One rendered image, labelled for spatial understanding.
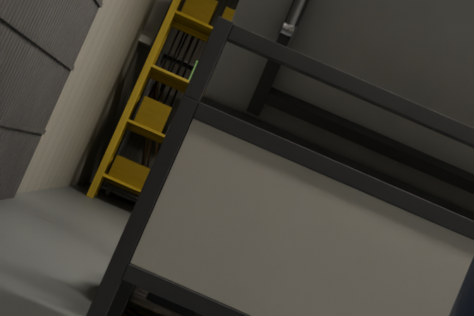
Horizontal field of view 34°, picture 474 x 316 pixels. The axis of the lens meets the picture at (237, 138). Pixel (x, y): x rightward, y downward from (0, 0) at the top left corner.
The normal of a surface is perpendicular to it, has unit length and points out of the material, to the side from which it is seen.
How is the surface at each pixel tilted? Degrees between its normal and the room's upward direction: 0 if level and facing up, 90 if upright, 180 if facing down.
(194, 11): 90
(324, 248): 90
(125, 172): 90
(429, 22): 130
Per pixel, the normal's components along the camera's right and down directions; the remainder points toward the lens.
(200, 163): 0.01, -0.05
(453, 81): -0.25, 0.54
